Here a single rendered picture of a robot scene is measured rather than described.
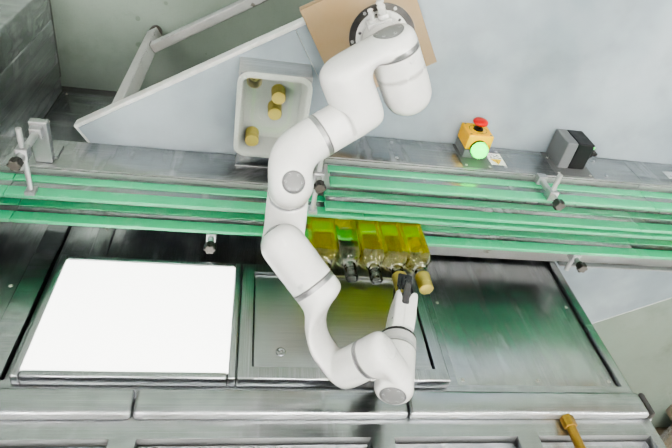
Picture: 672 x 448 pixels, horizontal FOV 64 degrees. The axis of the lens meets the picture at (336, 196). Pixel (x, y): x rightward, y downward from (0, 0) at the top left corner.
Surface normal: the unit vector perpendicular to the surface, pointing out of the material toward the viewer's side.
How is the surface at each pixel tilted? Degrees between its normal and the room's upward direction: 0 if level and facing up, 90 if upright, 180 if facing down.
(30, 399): 90
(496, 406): 90
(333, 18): 1
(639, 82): 0
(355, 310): 90
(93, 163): 90
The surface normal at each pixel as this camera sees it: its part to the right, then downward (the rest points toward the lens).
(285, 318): 0.17, -0.79
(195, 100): 0.10, 0.60
